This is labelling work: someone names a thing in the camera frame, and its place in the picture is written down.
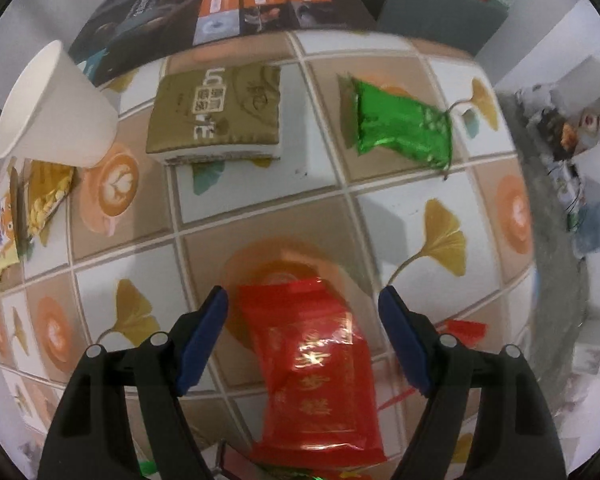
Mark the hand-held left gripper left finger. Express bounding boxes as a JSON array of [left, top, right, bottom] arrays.
[[36, 285, 229, 480]]

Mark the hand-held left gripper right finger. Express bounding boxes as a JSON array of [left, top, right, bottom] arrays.
[[377, 285, 567, 480]]

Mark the red foil packet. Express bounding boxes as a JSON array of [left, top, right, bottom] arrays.
[[236, 276, 387, 468]]

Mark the ginkgo print tablecloth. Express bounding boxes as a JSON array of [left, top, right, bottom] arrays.
[[0, 27, 538, 480]]

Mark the gold peanut snack packet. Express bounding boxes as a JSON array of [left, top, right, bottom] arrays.
[[27, 160, 76, 246]]

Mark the green foil packet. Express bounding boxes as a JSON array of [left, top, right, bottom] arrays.
[[337, 74, 453, 171]]

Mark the olive brown tissue pack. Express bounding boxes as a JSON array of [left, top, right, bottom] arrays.
[[146, 64, 284, 165]]

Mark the yellow cookie packet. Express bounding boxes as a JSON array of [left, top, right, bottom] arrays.
[[0, 165, 21, 268]]

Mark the white paper cup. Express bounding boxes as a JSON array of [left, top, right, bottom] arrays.
[[0, 40, 119, 168]]

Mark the dark printed box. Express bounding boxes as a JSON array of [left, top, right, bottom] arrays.
[[69, 0, 378, 87]]

